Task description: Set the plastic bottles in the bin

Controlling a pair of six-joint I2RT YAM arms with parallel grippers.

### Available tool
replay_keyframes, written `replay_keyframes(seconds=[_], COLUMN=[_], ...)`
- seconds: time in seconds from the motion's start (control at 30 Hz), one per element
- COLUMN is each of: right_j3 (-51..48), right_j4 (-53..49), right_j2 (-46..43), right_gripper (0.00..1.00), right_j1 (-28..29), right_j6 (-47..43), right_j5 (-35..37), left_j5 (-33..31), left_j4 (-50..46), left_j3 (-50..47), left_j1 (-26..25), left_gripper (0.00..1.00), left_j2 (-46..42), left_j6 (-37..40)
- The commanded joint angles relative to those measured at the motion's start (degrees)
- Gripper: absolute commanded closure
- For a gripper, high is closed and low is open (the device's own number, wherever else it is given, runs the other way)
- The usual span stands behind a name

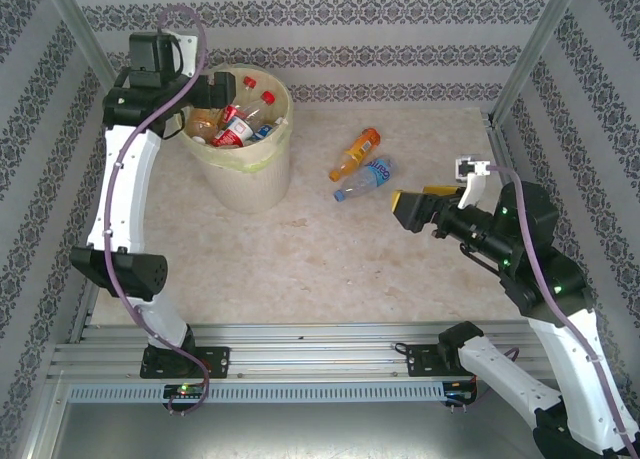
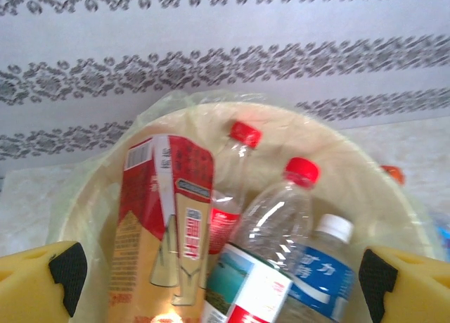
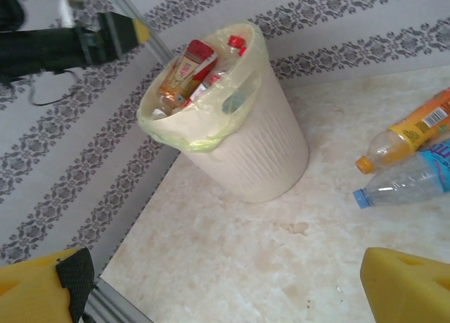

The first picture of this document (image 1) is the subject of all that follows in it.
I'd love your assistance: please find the red-cap bottle red white label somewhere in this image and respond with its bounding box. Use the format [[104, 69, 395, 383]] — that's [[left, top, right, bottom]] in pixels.
[[212, 91, 277, 149]]

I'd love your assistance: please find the cream plastic waste bin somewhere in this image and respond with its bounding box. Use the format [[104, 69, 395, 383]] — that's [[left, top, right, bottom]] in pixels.
[[177, 63, 295, 215]]

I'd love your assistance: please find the clear water bottle blue cap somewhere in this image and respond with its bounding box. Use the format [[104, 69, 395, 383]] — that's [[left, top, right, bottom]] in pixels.
[[332, 156, 400, 203]]

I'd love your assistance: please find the orange juice bottle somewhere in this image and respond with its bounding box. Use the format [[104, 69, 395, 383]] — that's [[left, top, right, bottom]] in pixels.
[[327, 127, 383, 181]]

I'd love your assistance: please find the small circuit board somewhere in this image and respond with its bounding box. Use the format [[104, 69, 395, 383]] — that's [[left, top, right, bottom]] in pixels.
[[163, 384, 206, 399], [444, 381, 479, 403]]

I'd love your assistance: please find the grey metal panel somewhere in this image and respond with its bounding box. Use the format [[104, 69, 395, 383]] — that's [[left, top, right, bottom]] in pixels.
[[47, 378, 616, 459]]

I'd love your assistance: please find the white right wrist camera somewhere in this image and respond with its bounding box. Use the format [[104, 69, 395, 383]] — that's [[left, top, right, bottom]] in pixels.
[[453, 155, 495, 211]]

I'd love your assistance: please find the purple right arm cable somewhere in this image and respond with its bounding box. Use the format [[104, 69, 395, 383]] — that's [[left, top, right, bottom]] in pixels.
[[469, 164, 639, 455]]

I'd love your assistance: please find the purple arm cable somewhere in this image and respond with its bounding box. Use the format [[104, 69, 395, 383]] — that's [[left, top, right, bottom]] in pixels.
[[103, 6, 210, 415], [469, 164, 639, 455]]

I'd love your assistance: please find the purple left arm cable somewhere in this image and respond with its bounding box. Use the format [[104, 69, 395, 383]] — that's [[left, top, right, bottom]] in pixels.
[[103, 6, 210, 415]]

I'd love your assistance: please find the aluminium frame post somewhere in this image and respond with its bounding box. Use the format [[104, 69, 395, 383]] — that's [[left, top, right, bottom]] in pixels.
[[39, 0, 144, 130], [487, 0, 586, 128]]

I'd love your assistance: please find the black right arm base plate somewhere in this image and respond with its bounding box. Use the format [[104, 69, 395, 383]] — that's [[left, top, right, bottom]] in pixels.
[[404, 343, 499, 378]]

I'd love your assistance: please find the aluminium mounting rail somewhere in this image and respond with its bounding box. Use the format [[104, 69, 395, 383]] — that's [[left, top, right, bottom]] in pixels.
[[47, 321, 586, 385]]

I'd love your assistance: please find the grey slotted cable duct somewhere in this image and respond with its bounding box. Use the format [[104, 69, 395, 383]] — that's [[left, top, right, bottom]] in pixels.
[[67, 382, 446, 404]]

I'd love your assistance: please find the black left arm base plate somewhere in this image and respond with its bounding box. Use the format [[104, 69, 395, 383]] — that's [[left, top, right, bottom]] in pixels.
[[139, 346, 231, 380]]

